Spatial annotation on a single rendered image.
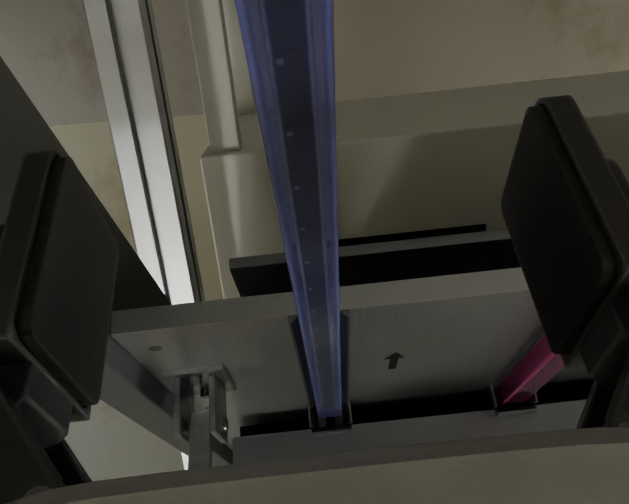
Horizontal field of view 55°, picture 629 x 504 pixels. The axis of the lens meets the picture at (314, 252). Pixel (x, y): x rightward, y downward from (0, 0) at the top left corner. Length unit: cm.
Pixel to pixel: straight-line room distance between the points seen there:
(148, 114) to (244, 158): 15
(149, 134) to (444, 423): 29
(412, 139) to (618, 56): 274
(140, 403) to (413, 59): 300
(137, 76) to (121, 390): 26
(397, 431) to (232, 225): 32
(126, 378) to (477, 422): 21
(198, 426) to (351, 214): 37
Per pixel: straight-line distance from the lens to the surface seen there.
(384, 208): 62
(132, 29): 47
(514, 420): 39
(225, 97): 60
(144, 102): 47
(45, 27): 388
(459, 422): 38
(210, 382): 29
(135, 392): 28
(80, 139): 389
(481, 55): 322
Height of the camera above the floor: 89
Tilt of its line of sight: 21 degrees up
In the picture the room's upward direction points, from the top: 174 degrees clockwise
